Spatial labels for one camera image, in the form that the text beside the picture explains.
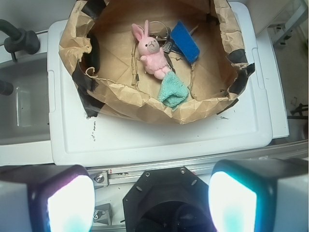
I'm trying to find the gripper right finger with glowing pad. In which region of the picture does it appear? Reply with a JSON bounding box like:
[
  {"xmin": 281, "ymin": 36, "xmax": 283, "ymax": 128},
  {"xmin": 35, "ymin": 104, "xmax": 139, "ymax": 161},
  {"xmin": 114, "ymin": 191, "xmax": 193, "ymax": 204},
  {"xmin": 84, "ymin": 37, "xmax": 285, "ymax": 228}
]
[{"xmin": 208, "ymin": 158, "xmax": 309, "ymax": 232}]

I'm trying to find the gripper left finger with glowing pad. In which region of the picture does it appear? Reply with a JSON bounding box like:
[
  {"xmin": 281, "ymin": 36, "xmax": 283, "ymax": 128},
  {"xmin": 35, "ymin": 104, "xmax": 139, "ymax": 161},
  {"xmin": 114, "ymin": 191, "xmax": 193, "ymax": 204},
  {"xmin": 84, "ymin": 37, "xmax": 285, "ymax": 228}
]
[{"xmin": 0, "ymin": 164, "xmax": 95, "ymax": 232}]

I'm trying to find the teal knitted cloth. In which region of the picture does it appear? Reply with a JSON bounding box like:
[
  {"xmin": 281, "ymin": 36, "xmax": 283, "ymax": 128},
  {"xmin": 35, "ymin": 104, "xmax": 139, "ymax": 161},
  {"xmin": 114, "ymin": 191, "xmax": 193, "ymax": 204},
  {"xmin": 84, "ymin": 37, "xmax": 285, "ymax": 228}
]
[{"xmin": 157, "ymin": 71, "xmax": 189, "ymax": 108}]

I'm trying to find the white plastic bin lid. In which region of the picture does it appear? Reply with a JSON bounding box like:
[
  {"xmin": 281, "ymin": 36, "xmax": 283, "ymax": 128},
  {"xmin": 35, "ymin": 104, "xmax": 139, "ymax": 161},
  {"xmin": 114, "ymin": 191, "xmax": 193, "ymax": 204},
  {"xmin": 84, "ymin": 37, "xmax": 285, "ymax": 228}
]
[{"xmin": 47, "ymin": 2, "xmax": 273, "ymax": 167}]

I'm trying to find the clear plastic tray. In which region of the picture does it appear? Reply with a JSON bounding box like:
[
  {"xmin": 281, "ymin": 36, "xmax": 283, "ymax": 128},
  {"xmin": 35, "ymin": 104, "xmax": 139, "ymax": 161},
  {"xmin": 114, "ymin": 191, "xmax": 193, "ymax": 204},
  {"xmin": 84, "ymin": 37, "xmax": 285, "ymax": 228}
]
[{"xmin": 0, "ymin": 53, "xmax": 50, "ymax": 145}]

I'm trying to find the black oval object in bag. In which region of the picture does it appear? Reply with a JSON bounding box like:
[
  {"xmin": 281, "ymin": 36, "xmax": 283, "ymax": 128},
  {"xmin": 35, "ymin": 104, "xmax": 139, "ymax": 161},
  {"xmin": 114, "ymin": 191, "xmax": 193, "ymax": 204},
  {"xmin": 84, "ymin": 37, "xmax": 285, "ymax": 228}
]
[{"xmin": 84, "ymin": 34, "xmax": 100, "ymax": 73}]

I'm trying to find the brown paper bag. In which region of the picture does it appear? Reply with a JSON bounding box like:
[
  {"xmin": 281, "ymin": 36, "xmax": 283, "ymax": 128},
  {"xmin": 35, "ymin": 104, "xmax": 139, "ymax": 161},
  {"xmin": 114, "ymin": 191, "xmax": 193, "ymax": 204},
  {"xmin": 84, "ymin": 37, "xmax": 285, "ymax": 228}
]
[{"xmin": 59, "ymin": 0, "xmax": 255, "ymax": 124}]

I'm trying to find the pink plush bunny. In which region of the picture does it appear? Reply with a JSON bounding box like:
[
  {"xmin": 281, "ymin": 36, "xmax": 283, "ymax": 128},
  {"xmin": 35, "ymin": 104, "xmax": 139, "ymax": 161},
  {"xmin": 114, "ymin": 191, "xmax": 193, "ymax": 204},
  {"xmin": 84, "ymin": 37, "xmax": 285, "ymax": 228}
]
[{"xmin": 131, "ymin": 20, "xmax": 171, "ymax": 80}]

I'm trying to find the blue sponge block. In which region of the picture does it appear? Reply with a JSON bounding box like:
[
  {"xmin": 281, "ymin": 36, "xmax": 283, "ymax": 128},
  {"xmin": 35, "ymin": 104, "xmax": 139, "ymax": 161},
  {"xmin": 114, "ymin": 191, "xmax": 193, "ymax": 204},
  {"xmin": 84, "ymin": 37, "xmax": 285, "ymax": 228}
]
[{"xmin": 170, "ymin": 20, "xmax": 200, "ymax": 63}]

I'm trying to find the aluminium extrusion rail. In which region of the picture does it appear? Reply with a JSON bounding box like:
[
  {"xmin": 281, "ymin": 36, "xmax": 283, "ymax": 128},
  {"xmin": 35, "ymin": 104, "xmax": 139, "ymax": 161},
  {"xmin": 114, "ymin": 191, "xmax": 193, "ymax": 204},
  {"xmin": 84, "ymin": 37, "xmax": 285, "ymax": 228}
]
[{"xmin": 87, "ymin": 140, "xmax": 309, "ymax": 188}]

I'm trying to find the black octagonal mount plate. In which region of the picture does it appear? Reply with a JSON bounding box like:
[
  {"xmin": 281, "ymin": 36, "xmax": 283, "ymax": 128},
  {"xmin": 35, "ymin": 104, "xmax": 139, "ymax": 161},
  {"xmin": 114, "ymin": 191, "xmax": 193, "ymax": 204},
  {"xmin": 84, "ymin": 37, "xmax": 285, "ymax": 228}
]
[{"xmin": 123, "ymin": 168, "xmax": 216, "ymax": 232}]

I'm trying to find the black clamp handle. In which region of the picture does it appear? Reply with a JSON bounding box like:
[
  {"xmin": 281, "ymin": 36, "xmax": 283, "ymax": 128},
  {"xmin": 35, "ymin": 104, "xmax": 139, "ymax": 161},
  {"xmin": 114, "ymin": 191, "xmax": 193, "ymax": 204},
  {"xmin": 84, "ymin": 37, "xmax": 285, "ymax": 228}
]
[{"xmin": 0, "ymin": 19, "xmax": 41, "ymax": 63}]

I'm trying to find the metal key ring with keys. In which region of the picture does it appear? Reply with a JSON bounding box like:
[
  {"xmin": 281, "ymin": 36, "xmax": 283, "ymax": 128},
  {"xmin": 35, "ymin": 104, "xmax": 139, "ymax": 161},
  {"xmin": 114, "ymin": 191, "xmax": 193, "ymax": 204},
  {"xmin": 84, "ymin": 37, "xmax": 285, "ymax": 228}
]
[{"xmin": 149, "ymin": 21, "xmax": 181, "ymax": 54}]

